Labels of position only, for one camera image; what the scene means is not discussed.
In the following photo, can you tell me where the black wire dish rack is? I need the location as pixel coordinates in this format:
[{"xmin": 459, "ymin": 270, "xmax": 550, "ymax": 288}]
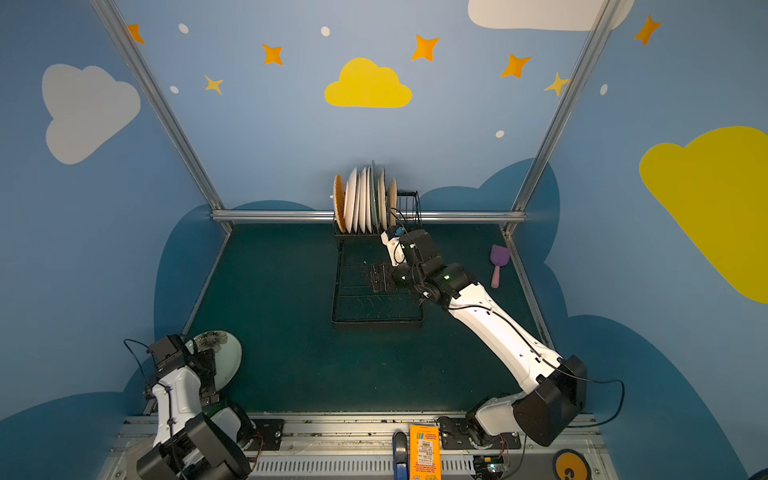
[{"xmin": 331, "ymin": 222, "xmax": 424, "ymax": 329}]

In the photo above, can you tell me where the dark navy plate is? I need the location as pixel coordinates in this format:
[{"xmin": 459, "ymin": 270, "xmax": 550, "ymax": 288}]
[{"xmin": 387, "ymin": 179, "xmax": 398, "ymax": 226}]

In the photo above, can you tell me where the green-rimmed Hao Wei plate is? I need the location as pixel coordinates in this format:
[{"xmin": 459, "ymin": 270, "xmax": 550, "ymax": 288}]
[{"xmin": 344, "ymin": 168, "xmax": 358, "ymax": 234}]

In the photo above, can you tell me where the cream floral plate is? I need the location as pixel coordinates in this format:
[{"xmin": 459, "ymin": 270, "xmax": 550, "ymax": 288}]
[{"xmin": 377, "ymin": 169, "xmax": 388, "ymax": 231}]

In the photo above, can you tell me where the grey-green plain plate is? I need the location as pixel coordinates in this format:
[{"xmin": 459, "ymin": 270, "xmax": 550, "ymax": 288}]
[{"xmin": 369, "ymin": 161, "xmax": 381, "ymax": 233}]

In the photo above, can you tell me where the sunburst plate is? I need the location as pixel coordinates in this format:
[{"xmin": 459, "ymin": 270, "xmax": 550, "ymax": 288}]
[
  {"xmin": 358, "ymin": 167, "xmax": 370, "ymax": 234},
  {"xmin": 352, "ymin": 172, "xmax": 363, "ymax": 234}
]

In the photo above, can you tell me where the woven bamboo plate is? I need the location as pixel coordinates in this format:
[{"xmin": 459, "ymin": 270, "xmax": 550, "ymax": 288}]
[{"xmin": 333, "ymin": 174, "xmax": 346, "ymax": 233}]

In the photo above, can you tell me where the white plate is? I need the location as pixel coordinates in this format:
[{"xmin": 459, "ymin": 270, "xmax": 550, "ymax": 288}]
[{"xmin": 365, "ymin": 167, "xmax": 374, "ymax": 234}]

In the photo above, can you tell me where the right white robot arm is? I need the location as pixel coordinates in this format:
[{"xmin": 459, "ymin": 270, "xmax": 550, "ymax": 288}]
[{"xmin": 373, "ymin": 227, "xmax": 587, "ymax": 447}]

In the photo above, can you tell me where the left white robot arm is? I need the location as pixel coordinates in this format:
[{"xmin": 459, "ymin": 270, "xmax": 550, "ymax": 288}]
[{"xmin": 136, "ymin": 334, "xmax": 254, "ymax": 479}]

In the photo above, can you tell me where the mint green leaf plate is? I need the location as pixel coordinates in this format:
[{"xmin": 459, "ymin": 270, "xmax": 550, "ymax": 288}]
[{"xmin": 186, "ymin": 330, "xmax": 243, "ymax": 392}]

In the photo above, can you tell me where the orange box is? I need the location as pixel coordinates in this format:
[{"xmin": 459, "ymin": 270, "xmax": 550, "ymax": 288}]
[{"xmin": 409, "ymin": 425, "xmax": 442, "ymax": 480}]

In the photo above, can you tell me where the yellow black wheel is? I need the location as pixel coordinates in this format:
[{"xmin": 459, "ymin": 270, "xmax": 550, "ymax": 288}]
[{"xmin": 553, "ymin": 449, "xmax": 592, "ymax": 480}]

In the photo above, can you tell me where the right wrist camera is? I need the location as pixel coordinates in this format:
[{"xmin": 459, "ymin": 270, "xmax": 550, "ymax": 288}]
[{"xmin": 380, "ymin": 226, "xmax": 407, "ymax": 267}]

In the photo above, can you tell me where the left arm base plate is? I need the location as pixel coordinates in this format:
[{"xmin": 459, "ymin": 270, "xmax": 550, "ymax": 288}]
[{"xmin": 247, "ymin": 418, "xmax": 285, "ymax": 452}]

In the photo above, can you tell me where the purple scoop, pink handle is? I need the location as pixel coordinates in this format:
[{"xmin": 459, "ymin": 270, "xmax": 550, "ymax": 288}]
[{"xmin": 490, "ymin": 244, "xmax": 511, "ymax": 289}]

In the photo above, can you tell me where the aluminium frame rail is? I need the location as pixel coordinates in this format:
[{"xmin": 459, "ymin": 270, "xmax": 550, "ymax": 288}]
[{"xmin": 211, "ymin": 210, "xmax": 526, "ymax": 224}]

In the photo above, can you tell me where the blue tool handle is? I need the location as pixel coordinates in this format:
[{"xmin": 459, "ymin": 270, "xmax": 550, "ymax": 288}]
[{"xmin": 392, "ymin": 431, "xmax": 409, "ymax": 480}]

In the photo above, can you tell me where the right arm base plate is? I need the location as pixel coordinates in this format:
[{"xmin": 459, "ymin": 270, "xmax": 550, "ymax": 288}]
[{"xmin": 437, "ymin": 416, "xmax": 522, "ymax": 450}]

